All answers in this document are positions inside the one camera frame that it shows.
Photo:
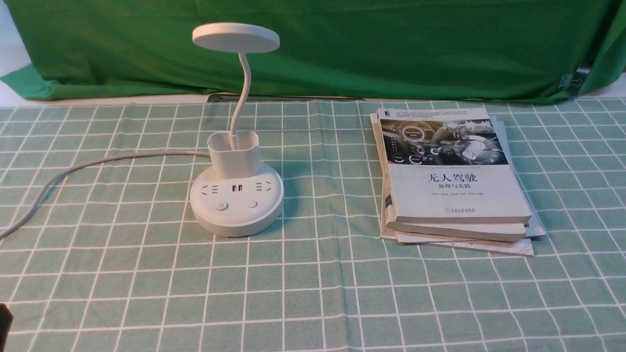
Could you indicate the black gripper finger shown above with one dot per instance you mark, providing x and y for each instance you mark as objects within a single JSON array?
[{"x": 6, "y": 320}]

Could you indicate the white desk lamp with sockets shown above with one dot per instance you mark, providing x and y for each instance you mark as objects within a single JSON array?
[{"x": 238, "y": 195}]

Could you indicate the green checkered tablecloth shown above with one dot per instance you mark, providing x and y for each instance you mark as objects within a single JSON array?
[{"x": 114, "y": 260}]

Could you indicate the top book with car cover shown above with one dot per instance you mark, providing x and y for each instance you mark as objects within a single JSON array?
[{"x": 448, "y": 166}]

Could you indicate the green backdrop cloth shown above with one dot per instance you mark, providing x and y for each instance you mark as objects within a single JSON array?
[{"x": 481, "y": 50}]

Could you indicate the black binder clip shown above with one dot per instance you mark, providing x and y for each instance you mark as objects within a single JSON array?
[{"x": 572, "y": 83}]

